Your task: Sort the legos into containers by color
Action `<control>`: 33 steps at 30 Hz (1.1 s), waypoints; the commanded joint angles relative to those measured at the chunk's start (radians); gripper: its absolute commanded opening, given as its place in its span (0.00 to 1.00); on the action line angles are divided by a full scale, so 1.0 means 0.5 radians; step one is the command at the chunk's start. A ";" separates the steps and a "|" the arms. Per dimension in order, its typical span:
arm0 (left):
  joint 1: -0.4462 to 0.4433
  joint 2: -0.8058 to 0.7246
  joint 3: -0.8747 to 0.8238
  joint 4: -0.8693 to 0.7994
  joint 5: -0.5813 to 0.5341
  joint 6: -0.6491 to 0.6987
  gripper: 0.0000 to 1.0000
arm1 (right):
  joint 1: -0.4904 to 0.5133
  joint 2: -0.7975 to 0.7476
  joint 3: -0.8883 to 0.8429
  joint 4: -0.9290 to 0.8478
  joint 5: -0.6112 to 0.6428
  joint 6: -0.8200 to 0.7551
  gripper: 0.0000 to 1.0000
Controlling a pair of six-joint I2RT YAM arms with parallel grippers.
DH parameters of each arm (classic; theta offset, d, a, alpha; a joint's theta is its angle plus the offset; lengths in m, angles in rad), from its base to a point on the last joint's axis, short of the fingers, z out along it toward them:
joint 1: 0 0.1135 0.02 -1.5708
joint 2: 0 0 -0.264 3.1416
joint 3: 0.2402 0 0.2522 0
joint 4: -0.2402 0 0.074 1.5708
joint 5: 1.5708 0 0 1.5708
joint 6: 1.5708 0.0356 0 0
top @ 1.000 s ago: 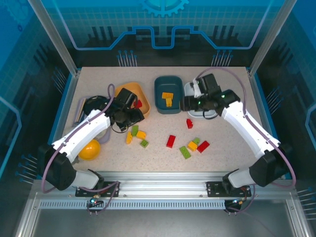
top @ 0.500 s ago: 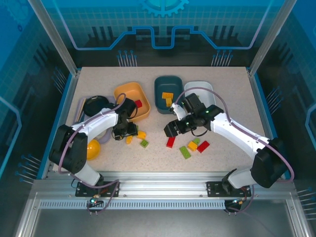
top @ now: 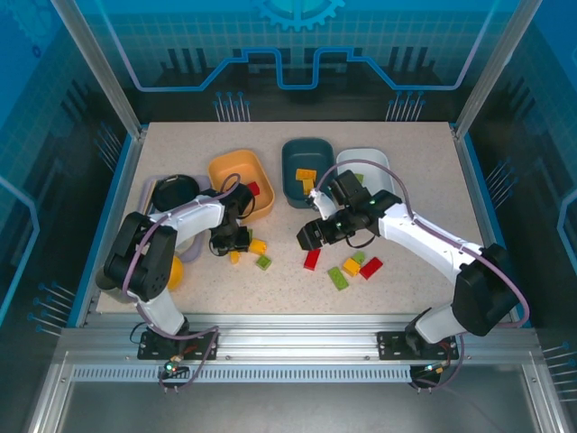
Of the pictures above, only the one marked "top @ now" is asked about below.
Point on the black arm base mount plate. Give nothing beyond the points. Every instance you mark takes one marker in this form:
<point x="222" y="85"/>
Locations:
<point x="392" y="345"/>
<point x="153" y="347"/>

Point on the beige wooden utensil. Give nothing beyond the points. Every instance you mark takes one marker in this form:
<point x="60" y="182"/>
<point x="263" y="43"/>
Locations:
<point x="149" y="194"/>

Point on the orange plastic container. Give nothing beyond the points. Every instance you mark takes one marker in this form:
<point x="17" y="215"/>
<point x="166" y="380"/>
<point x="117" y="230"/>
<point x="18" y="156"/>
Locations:
<point x="243" y="164"/>

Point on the black round plate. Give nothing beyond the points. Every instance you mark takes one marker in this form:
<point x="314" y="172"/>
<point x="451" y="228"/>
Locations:
<point x="176" y="191"/>

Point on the red lego brick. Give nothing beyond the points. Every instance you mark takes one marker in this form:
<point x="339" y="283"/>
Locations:
<point x="312" y="260"/>
<point x="371" y="268"/>
<point x="253" y="188"/>

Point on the lavender plastic tray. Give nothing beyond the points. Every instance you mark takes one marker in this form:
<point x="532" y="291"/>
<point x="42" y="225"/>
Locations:
<point x="203" y="180"/>

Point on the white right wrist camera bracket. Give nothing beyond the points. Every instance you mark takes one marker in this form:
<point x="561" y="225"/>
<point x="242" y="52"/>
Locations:
<point x="323" y="205"/>

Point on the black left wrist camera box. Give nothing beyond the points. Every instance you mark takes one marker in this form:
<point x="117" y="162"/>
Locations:
<point x="241" y="198"/>

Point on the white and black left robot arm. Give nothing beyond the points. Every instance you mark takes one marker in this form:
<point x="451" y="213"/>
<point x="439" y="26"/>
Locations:
<point x="149" y="261"/>

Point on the yellow plastic bowl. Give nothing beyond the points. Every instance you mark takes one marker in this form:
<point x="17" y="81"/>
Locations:
<point x="177" y="273"/>

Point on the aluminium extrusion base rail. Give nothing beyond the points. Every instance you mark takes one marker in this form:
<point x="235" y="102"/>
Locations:
<point x="293" y="338"/>

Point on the small led connector module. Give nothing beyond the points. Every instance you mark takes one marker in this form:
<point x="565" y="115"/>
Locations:
<point x="171" y="367"/>
<point x="433" y="370"/>

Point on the long green lego brick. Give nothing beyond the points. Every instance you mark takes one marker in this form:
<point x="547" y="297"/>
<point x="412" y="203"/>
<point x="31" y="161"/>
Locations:
<point x="338" y="278"/>

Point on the dark teal plastic container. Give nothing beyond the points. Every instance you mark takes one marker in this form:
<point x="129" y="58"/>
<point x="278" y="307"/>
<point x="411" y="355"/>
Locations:
<point x="306" y="155"/>

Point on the beige cloth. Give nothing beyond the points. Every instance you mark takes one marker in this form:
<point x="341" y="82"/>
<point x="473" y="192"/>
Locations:
<point x="188" y="247"/>

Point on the white plastic container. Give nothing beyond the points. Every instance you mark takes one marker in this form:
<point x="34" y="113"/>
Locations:
<point x="376" y="180"/>

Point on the aluminium frame post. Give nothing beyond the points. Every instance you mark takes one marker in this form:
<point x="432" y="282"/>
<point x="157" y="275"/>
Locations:
<point x="490" y="72"/>
<point x="106" y="72"/>

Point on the long yellow lego brick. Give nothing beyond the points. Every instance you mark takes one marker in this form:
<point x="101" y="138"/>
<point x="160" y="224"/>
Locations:
<point x="305" y="173"/>

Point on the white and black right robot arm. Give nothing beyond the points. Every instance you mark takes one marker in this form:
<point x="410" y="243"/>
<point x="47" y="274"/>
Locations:
<point x="433" y="243"/>

